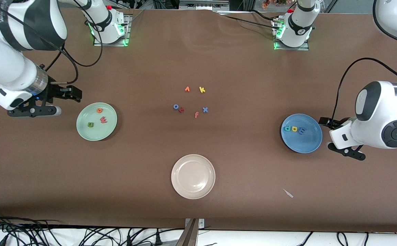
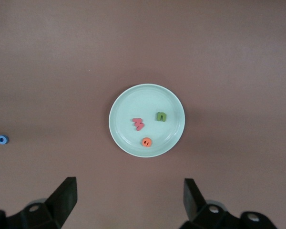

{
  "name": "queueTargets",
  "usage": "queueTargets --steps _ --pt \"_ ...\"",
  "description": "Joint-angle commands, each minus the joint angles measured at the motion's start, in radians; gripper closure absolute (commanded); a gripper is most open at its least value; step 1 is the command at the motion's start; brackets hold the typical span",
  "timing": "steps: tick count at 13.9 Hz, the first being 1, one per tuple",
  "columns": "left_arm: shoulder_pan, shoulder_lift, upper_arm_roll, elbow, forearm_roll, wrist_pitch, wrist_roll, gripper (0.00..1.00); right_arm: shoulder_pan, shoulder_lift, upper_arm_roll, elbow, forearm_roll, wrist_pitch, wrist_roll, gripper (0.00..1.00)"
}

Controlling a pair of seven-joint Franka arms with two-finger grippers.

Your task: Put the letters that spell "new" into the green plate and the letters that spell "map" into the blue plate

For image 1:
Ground blue plate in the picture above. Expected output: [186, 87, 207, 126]
[281, 113, 323, 154]

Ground green plate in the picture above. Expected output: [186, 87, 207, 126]
[76, 102, 118, 141]

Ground brown table cover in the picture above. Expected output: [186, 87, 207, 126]
[0, 5, 397, 233]

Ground orange artificial flowers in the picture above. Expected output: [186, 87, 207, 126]
[262, 0, 288, 9]

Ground beige plate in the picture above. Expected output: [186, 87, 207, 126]
[171, 154, 216, 200]

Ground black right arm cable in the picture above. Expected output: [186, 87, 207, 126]
[0, 0, 104, 84]

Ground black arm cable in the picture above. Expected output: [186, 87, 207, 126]
[0, 0, 104, 84]
[332, 0, 397, 120]

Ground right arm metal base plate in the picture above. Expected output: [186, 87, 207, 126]
[93, 14, 131, 47]

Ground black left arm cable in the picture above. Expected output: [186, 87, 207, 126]
[332, 0, 397, 120]

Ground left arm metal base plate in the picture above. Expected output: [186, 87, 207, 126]
[273, 19, 310, 51]

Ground black table cable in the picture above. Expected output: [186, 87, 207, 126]
[224, 15, 276, 26]
[248, 9, 281, 21]

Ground aluminium frame profile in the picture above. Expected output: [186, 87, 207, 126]
[179, 0, 230, 11]

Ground grey metal camera pole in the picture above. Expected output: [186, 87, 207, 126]
[176, 218, 206, 246]

